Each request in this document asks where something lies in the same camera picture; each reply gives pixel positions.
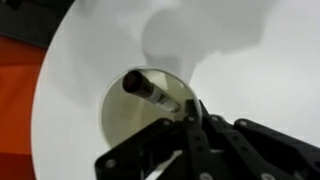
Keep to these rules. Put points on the black marker in cup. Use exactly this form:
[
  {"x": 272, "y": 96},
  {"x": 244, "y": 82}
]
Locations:
[{"x": 135, "y": 83}]

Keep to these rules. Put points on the white paper cup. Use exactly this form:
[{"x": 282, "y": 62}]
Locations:
[{"x": 123, "y": 114}]

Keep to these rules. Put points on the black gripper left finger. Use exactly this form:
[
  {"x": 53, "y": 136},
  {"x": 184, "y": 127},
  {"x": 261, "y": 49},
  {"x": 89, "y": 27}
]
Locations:
[{"x": 139, "y": 155}]

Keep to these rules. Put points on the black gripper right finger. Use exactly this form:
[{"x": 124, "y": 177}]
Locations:
[{"x": 246, "y": 150}]

